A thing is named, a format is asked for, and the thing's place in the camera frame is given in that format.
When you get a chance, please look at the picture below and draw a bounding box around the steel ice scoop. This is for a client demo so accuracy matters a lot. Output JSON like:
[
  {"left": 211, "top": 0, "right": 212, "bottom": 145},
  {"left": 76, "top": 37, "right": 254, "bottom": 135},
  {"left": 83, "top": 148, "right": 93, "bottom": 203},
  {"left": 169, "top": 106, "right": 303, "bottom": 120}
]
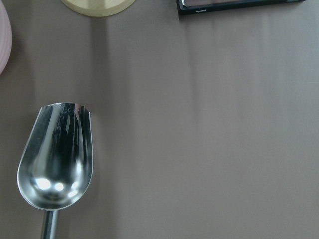
[{"left": 17, "top": 103, "right": 93, "bottom": 239}]

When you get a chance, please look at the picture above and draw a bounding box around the wooden cup tree stand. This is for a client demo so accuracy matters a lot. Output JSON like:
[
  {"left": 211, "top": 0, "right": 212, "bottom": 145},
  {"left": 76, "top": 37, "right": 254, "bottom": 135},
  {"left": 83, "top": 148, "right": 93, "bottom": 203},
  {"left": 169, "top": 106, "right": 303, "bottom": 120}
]
[{"left": 61, "top": 0, "right": 135, "bottom": 17}]

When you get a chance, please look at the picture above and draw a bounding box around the pink bowl with ice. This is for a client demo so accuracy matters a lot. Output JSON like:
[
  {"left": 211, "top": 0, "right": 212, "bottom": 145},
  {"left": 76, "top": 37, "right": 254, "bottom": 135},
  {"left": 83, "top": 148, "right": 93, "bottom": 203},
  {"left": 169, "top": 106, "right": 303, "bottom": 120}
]
[{"left": 0, "top": 1, "right": 12, "bottom": 73}]

